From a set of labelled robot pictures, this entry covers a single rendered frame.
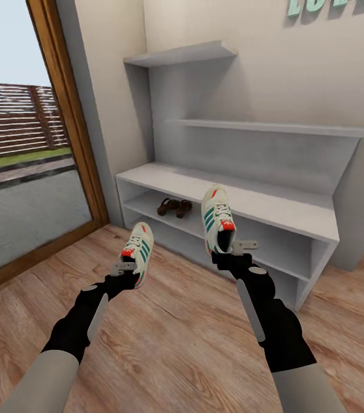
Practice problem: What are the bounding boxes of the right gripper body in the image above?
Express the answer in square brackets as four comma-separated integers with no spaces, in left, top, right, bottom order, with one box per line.
[213,253,252,274]

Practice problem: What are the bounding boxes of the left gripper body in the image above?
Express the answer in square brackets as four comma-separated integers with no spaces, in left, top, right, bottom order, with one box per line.
[105,274,135,295]

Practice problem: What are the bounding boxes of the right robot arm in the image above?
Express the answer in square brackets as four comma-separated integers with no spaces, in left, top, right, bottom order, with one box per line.
[212,241,347,413]

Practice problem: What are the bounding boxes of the gym shoe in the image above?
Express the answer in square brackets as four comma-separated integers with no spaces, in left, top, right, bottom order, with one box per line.
[119,222,155,290]
[201,185,237,257]

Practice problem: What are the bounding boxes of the sandal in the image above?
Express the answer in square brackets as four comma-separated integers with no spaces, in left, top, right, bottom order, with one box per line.
[176,200,192,219]
[158,198,180,217]

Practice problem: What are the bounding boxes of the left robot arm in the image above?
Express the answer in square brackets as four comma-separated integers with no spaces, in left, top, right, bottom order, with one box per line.
[0,262,140,413]

